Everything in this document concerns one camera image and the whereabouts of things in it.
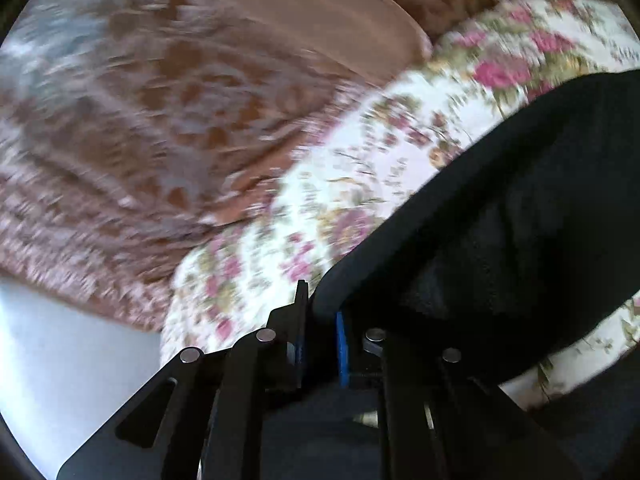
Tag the black pants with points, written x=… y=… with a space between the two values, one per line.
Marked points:
x=505 y=220

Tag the plain tan curtain panel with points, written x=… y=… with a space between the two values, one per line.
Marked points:
x=320 y=15

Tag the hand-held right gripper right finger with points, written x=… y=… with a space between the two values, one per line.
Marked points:
x=343 y=347

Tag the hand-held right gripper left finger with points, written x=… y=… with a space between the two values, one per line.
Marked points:
x=299 y=355

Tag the floral bedsheet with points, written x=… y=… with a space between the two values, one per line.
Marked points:
x=350 y=170

